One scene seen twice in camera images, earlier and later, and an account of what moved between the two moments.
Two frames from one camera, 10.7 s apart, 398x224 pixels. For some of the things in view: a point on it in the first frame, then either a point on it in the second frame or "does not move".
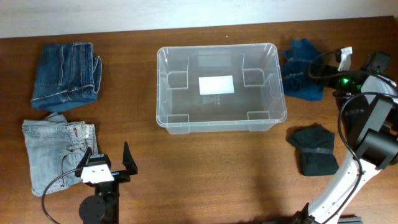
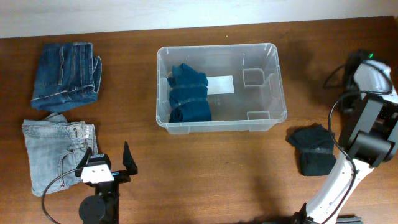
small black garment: [316, 145] does not move
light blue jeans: [55, 148] does not move
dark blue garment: [303, 75] → [188, 95]
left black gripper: [130, 167] does not move
